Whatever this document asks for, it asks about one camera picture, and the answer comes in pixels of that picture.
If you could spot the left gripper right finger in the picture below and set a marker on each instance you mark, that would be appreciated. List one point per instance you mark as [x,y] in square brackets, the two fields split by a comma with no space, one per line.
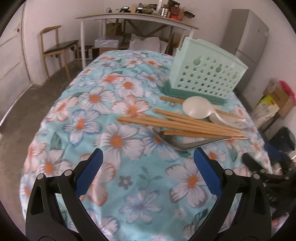
[252,220]

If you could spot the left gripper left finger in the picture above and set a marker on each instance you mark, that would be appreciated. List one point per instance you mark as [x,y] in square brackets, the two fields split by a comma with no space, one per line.
[87,172]

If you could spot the wooden chopstick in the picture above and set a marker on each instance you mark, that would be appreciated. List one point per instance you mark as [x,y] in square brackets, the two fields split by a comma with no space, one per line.
[185,121]
[137,121]
[178,100]
[190,134]
[176,115]

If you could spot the white plastic rice spoon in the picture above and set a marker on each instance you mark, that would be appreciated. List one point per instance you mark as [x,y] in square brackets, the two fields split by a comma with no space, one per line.
[200,108]

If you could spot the floral blue tablecloth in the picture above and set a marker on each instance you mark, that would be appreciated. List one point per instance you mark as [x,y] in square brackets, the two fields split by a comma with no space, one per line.
[144,190]

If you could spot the yellow rice bag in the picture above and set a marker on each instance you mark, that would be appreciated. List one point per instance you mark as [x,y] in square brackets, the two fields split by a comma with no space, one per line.
[264,111]

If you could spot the cardboard box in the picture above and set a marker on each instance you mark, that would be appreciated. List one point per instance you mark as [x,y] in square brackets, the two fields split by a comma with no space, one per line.
[282,95]

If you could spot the white door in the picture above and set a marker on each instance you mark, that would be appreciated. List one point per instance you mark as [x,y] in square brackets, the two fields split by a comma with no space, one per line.
[15,79]

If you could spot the mint green utensil holder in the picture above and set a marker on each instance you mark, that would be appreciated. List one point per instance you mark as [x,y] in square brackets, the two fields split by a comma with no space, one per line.
[203,69]

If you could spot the grey refrigerator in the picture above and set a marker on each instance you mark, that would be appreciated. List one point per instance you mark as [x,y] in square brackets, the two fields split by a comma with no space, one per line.
[246,38]

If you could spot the wooden chair black seat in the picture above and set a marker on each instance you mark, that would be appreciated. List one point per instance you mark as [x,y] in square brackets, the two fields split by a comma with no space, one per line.
[58,50]

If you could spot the white pillow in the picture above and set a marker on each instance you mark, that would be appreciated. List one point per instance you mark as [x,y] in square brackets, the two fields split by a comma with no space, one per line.
[138,43]

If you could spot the desk clutter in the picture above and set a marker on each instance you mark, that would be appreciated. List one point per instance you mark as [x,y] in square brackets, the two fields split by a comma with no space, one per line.
[169,9]

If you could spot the white wooden-top desk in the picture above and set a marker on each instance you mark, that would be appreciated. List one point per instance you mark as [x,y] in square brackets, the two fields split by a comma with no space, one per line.
[130,16]

